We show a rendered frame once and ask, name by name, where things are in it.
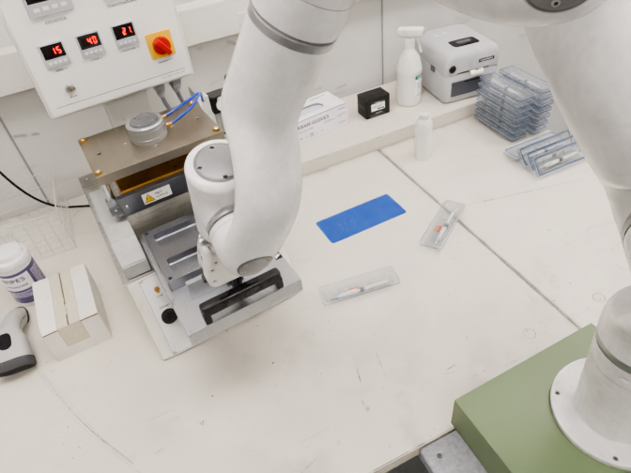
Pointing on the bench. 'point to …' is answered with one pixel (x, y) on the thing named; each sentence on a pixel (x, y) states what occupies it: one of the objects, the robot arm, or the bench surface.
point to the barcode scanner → (15, 343)
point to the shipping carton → (70, 312)
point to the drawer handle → (239, 293)
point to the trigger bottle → (409, 68)
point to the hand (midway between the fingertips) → (234, 277)
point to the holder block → (176, 250)
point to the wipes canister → (19, 272)
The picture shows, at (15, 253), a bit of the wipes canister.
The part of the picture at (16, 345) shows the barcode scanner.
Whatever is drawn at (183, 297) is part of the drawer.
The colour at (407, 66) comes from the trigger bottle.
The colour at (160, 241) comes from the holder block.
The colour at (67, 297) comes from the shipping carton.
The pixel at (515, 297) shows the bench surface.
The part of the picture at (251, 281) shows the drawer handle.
